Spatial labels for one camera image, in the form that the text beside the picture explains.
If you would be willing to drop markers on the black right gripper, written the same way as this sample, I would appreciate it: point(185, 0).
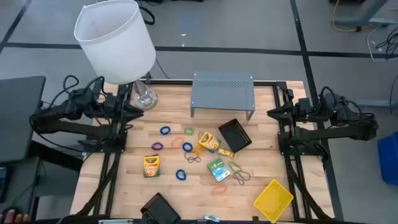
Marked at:
point(301, 109)

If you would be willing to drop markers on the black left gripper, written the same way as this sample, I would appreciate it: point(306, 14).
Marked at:
point(113, 107)

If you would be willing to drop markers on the orange rubber band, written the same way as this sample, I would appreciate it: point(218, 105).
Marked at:
point(171, 143)
point(200, 134)
point(212, 190)

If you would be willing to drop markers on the black mesh plastic basket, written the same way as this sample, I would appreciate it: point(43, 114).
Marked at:
point(234, 135)
point(160, 210)

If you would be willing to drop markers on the olive green rubber band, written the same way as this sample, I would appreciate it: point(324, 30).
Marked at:
point(235, 167)

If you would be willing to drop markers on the green blue crayon box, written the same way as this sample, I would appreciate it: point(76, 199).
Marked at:
point(219, 170)

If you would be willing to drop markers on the yellow plastic basket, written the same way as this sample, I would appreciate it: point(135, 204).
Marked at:
point(273, 200)

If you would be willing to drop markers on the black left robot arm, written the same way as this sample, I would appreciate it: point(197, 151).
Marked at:
point(77, 128)

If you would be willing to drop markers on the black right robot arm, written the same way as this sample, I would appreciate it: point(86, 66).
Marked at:
point(335, 133)

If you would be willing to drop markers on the grey desk foot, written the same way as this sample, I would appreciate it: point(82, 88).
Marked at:
point(373, 103)

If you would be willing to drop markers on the black desk top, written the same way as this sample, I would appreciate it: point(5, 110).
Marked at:
point(18, 118)

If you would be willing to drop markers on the grey perforated metal shelf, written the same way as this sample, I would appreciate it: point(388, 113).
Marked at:
point(222, 96)

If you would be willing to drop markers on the white shade silver table lamp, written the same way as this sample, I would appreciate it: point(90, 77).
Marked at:
point(115, 40)

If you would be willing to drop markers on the blue plastic bin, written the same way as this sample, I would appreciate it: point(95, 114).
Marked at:
point(388, 158)

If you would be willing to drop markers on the silver blue clip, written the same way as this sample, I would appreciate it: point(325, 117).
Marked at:
point(211, 218)

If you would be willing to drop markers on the person's hand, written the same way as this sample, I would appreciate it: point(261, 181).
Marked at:
point(12, 216)

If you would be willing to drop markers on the black aluminium table frame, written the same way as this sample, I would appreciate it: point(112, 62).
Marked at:
point(171, 81)

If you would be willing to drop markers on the silver aluminium rail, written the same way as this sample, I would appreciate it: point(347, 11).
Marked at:
point(115, 221)

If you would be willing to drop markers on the grey desk leg frame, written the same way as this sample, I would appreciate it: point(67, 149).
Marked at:
point(357, 21)

